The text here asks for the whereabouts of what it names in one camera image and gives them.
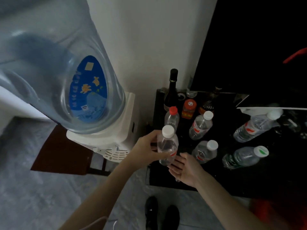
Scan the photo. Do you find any person's right hand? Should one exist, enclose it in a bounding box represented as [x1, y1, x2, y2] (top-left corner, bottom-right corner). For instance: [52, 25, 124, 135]
[167, 152, 207, 188]

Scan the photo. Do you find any person's right black shoe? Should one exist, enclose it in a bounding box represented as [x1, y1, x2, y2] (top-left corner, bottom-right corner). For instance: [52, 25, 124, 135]
[163, 205, 180, 230]

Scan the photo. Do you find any water bottle green-marked cap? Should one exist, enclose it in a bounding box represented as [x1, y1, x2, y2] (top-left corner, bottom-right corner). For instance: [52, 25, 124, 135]
[222, 146, 269, 170]

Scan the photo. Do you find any person's left black shoe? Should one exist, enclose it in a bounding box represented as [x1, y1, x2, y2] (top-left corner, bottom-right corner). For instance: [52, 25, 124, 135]
[145, 196, 159, 230]

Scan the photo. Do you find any white water dispenser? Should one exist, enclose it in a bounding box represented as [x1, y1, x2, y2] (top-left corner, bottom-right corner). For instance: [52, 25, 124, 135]
[66, 92, 140, 163]

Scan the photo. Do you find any person's left forearm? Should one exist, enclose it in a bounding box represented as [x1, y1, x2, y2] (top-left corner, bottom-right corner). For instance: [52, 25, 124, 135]
[58, 157, 135, 230]

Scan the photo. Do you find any clear white-capped water bottle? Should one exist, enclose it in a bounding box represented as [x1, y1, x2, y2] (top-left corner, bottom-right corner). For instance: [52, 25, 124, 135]
[157, 125, 179, 166]
[189, 111, 214, 141]
[191, 140, 219, 164]
[233, 110, 283, 143]

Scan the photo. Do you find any orange-lidded sauce jar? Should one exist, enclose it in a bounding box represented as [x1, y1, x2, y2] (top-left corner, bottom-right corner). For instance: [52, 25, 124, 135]
[181, 99, 197, 120]

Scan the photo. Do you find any dark brown wooden stool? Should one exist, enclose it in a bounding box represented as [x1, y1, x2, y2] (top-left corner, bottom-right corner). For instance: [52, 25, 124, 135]
[30, 124, 111, 176]

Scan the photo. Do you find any person's black shoe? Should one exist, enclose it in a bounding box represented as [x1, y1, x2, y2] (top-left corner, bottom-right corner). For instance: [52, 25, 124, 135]
[145, 196, 159, 230]
[163, 205, 180, 230]

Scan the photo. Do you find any dark glass wine bottle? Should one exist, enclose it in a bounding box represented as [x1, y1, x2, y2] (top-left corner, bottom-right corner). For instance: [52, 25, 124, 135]
[164, 68, 179, 112]

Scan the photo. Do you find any red curved handle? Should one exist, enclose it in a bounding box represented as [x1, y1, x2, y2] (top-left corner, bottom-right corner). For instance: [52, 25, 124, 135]
[283, 47, 307, 64]

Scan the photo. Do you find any red blurred object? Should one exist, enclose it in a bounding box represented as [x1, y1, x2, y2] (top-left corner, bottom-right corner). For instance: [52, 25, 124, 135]
[249, 197, 307, 230]

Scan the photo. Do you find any white flat tray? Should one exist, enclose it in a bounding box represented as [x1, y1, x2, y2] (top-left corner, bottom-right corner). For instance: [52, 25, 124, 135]
[236, 107, 307, 117]

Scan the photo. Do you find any black television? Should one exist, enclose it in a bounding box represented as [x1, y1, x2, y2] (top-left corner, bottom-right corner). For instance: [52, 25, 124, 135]
[189, 0, 307, 108]

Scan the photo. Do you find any black table cabinet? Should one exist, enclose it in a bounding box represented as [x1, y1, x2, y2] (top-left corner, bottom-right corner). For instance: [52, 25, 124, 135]
[146, 88, 307, 199]

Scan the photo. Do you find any white cable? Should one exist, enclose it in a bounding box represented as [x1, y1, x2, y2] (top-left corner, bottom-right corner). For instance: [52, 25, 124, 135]
[79, 215, 118, 230]

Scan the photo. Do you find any large blue water jug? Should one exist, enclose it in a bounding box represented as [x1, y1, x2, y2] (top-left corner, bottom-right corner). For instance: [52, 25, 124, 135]
[0, 0, 126, 134]

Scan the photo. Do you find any person's right forearm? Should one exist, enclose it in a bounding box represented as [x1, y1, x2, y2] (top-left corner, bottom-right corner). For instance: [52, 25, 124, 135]
[195, 170, 272, 230]

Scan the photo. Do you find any person's left hand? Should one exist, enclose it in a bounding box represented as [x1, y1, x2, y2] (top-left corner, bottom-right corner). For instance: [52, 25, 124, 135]
[128, 130, 172, 169]

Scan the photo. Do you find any dark sauce bottle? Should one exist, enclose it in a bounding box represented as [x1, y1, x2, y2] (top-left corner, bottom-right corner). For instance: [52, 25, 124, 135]
[198, 87, 222, 115]

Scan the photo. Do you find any clear red-capped water bottle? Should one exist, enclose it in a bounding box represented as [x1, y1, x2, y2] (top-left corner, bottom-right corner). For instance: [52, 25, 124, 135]
[164, 106, 180, 131]

